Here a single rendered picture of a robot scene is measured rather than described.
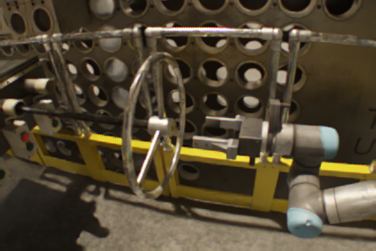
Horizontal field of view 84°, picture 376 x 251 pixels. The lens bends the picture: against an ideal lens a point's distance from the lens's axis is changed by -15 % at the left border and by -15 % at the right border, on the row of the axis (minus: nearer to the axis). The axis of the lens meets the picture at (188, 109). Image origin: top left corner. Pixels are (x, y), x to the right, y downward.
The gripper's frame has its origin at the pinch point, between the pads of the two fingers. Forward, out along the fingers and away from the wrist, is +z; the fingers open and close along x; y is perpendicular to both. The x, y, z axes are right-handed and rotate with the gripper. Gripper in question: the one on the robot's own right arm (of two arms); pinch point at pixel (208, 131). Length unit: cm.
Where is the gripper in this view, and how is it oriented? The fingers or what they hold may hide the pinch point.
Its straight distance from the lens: 61.7
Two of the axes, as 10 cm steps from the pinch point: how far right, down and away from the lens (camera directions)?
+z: -9.6, -0.8, 2.7
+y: 0.1, 9.5, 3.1
